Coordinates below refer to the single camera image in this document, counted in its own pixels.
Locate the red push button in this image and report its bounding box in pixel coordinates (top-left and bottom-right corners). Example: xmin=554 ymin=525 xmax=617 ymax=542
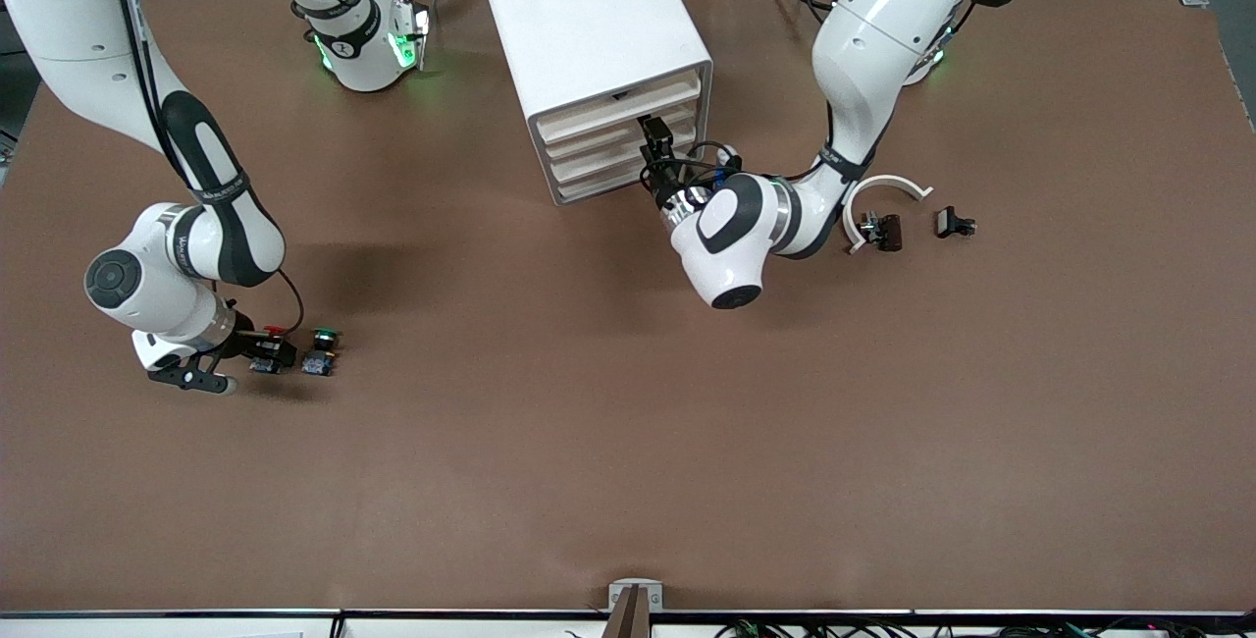
xmin=247 ymin=326 xmax=288 ymax=374

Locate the white pulled-out drawer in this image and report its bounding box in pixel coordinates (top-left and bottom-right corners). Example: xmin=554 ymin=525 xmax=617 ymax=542
xmin=540 ymin=93 xmax=707 ymax=165

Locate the green push button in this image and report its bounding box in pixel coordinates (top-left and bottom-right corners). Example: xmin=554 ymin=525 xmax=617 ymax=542
xmin=301 ymin=327 xmax=342 ymax=378

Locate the white closed drawer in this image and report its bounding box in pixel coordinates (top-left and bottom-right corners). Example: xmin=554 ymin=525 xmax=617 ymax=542
xmin=545 ymin=118 xmax=709 ymax=185
xmin=549 ymin=137 xmax=712 ymax=205
xmin=535 ymin=69 xmax=706 ymax=143

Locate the white drawer cabinet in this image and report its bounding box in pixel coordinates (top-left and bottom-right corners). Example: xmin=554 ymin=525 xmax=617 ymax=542
xmin=474 ymin=0 xmax=714 ymax=207

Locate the brown table mat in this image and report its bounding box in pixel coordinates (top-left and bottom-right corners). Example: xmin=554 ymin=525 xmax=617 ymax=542
xmin=0 ymin=0 xmax=1256 ymax=614

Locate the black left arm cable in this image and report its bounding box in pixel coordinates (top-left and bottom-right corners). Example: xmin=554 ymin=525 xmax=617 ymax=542
xmin=677 ymin=139 xmax=739 ymax=189

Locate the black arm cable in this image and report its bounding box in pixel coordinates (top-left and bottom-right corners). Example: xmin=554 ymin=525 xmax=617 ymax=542
xmin=677 ymin=139 xmax=739 ymax=189
xmin=103 ymin=0 xmax=307 ymax=340

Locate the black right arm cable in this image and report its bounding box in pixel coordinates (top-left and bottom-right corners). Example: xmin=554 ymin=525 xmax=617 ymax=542
xmin=103 ymin=0 xmax=307 ymax=340

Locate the white half-ring clamp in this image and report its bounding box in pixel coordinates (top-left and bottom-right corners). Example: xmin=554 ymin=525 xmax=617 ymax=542
xmin=842 ymin=174 xmax=934 ymax=256

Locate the white table edge rail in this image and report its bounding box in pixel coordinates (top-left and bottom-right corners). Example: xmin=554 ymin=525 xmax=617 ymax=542
xmin=0 ymin=607 xmax=1256 ymax=638

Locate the grey metal bracket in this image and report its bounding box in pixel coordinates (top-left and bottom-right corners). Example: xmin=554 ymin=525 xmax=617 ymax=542
xmin=607 ymin=578 xmax=665 ymax=612

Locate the brown wooden post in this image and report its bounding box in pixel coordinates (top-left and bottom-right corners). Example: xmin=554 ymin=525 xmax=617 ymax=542
xmin=602 ymin=586 xmax=652 ymax=638

